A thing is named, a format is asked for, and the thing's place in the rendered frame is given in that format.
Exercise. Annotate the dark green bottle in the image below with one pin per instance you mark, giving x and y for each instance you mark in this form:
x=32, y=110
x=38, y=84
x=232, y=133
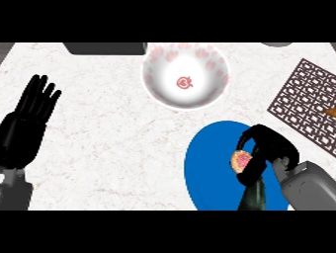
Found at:
x=254, y=197

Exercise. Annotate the dark grey flat appliance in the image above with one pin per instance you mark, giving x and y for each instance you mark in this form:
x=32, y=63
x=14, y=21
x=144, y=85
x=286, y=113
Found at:
x=106, y=48

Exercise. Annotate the grey rounded object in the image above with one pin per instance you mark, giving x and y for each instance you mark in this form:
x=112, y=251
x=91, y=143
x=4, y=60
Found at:
x=277, y=44

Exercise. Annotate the dark lattice placemat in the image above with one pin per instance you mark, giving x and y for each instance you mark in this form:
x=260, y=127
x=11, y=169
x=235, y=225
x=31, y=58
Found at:
x=307, y=102

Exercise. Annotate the white bowl with pink pattern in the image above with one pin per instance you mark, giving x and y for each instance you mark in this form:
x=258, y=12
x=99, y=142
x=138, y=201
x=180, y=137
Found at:
x=186, y=79

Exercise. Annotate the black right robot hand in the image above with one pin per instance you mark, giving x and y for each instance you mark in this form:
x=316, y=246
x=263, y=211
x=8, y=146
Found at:
x=273, y=145

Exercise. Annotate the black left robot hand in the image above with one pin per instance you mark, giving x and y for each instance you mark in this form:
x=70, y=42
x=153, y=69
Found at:
x=20, y=135

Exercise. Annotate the blue plate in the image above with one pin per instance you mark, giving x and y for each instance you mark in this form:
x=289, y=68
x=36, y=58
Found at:
x=209, y=164

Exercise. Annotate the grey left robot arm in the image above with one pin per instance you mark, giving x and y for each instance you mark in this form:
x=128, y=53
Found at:
x=11, y=192

